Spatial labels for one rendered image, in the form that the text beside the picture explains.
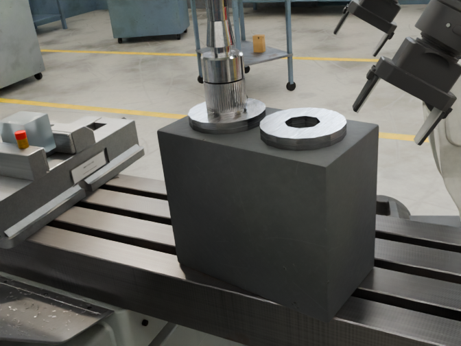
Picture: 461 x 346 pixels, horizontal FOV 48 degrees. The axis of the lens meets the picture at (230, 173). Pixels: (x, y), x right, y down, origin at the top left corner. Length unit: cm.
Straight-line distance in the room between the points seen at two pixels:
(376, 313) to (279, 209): 16
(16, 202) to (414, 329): 56
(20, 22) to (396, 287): 525
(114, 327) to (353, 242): 38
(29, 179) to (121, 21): 622
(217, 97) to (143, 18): 636
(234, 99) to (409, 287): 29
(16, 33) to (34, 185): 480
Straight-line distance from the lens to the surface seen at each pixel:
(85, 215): 85
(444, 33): 76
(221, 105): 58
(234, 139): 55
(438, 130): 102
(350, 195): 54
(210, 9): 57
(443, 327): 60
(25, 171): 85
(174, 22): 684
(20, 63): 562
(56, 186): 88
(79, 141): 90
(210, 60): 57
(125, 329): 79
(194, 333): 101
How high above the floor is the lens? 131
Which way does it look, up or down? 26 degrees down
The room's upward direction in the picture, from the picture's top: 6 degrees counter-clockwise
